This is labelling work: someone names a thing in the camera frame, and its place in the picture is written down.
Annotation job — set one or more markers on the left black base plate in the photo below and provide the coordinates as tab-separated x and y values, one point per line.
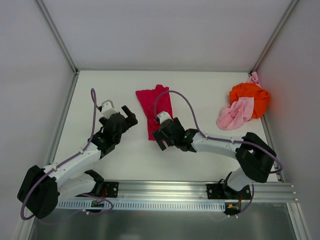
110	190

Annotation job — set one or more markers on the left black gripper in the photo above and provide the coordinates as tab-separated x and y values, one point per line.
124	120

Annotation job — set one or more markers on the left aluminium frame post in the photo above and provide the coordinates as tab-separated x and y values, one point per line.
56	34

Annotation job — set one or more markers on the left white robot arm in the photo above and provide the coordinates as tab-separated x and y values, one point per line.
43	188

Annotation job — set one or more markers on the slotted cable duct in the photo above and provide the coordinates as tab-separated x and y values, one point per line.
149	205

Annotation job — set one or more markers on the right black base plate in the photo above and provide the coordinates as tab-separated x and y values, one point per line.
217	191

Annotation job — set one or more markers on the aluminium frame post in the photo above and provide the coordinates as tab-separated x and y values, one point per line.
56	34
275	34

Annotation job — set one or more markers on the orange t shirt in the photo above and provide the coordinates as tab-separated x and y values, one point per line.
261	97

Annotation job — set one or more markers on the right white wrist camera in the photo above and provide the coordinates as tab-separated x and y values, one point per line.
162	117

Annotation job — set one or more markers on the right aluminium frame post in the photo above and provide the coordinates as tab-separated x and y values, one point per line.
275	34

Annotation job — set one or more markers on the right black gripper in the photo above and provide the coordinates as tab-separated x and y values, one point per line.
163	133

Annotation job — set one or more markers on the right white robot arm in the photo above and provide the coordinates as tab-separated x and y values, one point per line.
254	156

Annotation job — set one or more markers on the pink t shirt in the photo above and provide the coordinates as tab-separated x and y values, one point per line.
235	115

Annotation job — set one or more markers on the aluminium mounting rail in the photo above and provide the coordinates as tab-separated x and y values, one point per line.
192	191

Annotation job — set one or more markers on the magenta t shirt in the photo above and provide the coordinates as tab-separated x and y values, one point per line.
147	99

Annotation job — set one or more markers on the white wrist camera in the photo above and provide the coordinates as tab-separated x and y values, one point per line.
107	109
162	117

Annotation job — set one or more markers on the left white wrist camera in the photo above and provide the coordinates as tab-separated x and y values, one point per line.
107	109

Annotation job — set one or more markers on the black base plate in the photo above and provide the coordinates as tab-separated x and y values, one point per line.
217	191
110	190

